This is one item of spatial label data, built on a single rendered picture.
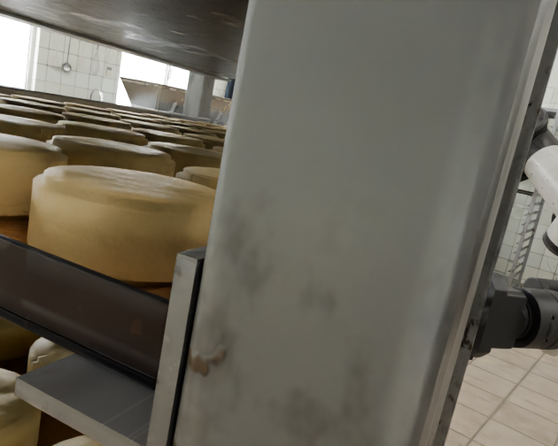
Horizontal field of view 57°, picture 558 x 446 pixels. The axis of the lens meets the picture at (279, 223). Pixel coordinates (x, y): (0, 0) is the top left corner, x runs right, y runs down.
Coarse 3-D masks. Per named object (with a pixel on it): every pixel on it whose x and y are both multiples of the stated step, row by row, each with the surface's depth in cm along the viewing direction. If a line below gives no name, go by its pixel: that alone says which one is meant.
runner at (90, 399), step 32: (192, 256) 6; (192, 288) 6; (192, 320) 6; (32, 384) 8; (64, 384) 8; (96, 384) 8; (128, 384) 8; (160, 384) 7; (64, 416) 7; (96, 416) 7; (128, 416) 7; (160, 416) 7
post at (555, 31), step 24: (552, 24) 57; (552, 48) 57; (528, 120) 59; (528, 144) 59; (504, 192) 61; (504, 216) 61; (480, 288) 63; (480, 312) 63; (456, 360) 65; (456, 384) 65
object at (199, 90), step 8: (192, 80) 77; (200, 80) 77; (208, 80) 78; (192, 88) 78; (200, 88) 77; (208, 88) 78; (192, 96) 78; (200, 96) 77; (208, 96) 79; (184, 104) 78; (192, 104) 78; (200, 104) 77; (208, 104) 79; (184, 112) 79; (192, 112) 78; (200, 112) 78; (208, 112) 80
